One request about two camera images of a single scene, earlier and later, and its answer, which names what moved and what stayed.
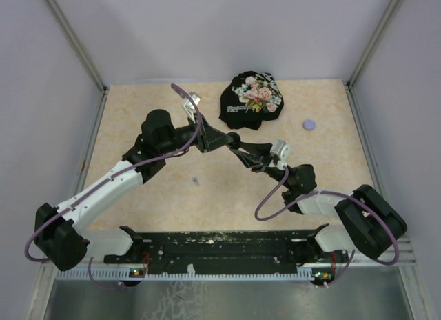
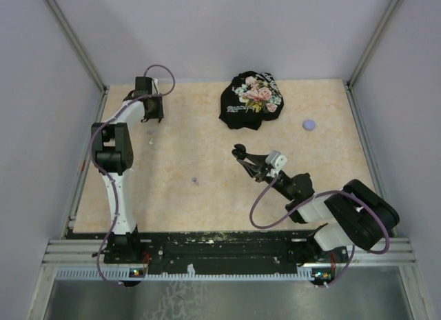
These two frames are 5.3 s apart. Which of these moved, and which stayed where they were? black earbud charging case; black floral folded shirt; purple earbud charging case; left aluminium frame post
Moved: black earbud charging case
Stayed: black floral folded shirt; left aluminium frame post; purple earbud charging case
